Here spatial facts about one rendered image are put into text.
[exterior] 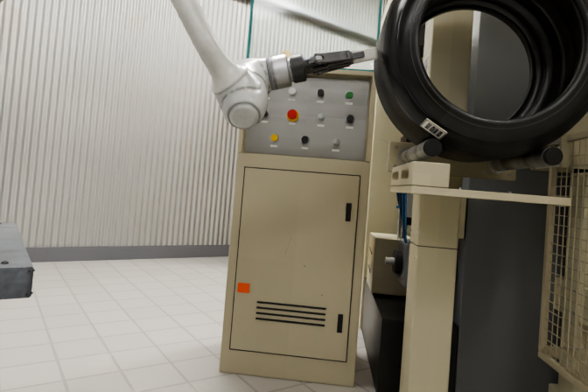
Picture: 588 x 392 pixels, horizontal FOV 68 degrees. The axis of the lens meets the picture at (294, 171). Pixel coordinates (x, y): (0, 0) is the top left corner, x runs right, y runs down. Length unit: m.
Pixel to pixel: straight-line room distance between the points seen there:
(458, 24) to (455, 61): 0.12
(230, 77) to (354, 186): 0.89
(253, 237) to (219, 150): 2.75
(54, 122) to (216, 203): 1.62
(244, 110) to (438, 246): 0.80
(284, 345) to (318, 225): 0.50
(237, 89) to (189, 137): 3.36
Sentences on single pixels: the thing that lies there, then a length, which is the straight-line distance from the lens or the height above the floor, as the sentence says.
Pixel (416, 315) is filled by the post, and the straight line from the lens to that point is 1.53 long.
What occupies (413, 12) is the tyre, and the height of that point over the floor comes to 1.22.
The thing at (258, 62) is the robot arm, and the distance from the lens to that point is 1.20.
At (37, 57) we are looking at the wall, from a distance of 4.16.
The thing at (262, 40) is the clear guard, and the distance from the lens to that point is 1.93.
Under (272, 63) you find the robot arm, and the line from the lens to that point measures 1.20.
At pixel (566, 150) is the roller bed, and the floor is 0.95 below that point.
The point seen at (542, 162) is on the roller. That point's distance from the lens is 1.21.
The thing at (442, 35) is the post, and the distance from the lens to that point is 1.57.
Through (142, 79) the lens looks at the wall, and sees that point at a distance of 4.29.
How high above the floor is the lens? 0.78
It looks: 2 degrees up
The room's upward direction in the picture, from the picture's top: 5 degrees clockwise
